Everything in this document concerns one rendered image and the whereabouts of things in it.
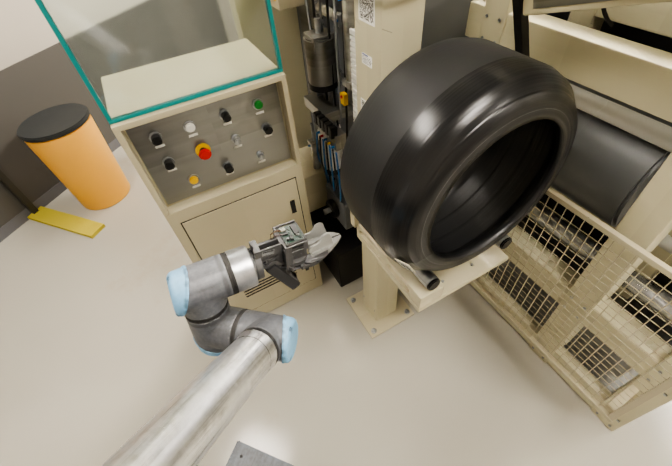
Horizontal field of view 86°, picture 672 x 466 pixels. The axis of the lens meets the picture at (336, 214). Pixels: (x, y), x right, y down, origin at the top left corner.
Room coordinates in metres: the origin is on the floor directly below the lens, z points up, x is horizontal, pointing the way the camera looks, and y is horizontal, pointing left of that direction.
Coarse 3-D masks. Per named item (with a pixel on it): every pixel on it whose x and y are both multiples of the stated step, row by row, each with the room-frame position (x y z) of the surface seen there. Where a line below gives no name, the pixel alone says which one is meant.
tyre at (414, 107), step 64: (448, 64) 0.71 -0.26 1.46; (512, 64) 0.67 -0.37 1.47; (384, 128) 0.65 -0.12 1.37; (448, 128) 0.57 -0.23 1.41; (512, 128) 0.58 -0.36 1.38; (576, 128) 0.70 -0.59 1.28; (384, 192) 0.55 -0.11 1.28; (448, 192) 0.52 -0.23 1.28; (512, 192) 0.77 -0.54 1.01; (448, 256) 0.56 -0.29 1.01
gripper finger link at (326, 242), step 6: (324, 234) 0.52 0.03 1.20; (330, 234) 0.53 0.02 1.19; (324, 240) 0.52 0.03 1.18; (330, 240) 0.52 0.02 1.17; (336, 240) 0.54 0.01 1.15; (312, 246) 0.50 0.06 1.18; (318, 246) 0.51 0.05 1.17; (324, 246) 0.51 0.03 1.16; (330, 246) 0.52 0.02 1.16; (312, 252) 0.50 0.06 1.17; (318, 252) 0.50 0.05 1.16
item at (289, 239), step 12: (276, 228) 0.53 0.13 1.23; (288, 228) 0.52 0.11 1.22; (252, 240) 0.49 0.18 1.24; (276, 240) 0.49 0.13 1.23; (288, 240) 0.49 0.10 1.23; (300, 240) 0.49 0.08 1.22; (252, 252) 0.48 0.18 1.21; (264, 252) 0.46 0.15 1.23; (276, 252) 0.47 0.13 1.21; (288, 252) 0.47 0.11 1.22; (300, 252) 0.49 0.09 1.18; (264, 264) 0.46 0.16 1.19; (276, 264) 0.47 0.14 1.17; (288, 264) 0.46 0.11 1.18; (300, 264) 0.47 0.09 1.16; (264, 276) 0.44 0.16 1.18
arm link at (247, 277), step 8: (240, 248) 0.48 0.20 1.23; (232, 256) 0.45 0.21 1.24; (240, 256) 0.45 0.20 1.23; (248, 256) 0.45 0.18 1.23; (232, 264) 0.44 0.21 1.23; (240, 264) 0.44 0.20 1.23; (248, 264) 0.44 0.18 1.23; (240, 272) 0.42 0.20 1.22; (248, 272) 0.43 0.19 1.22; (256, 272) 0.43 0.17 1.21; (240, 280) 0.41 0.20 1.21; (248, 280) 0.42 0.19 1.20; (256, 280) 0.42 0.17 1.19; (240, 288) 0.41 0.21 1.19; (248, 288) 0.42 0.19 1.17
